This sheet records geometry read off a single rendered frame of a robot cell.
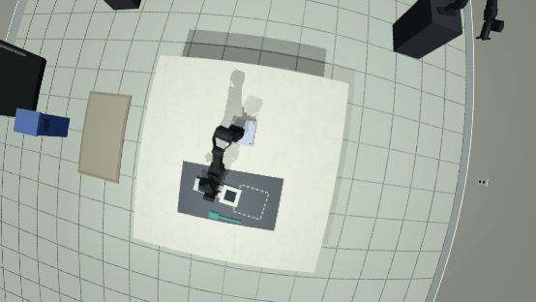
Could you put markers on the cream tile with dark rectangle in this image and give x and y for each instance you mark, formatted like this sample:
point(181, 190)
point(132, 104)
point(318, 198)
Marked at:
point(230, 195)

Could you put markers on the small trowel with black handle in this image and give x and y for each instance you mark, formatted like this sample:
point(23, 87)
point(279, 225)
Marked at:
point(218, 191)

